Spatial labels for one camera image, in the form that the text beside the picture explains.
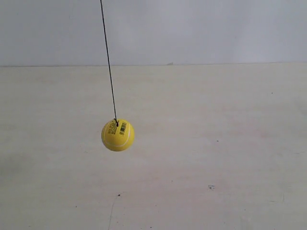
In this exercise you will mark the yellow tennis ball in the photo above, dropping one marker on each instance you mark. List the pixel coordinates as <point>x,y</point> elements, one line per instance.
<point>117,135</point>

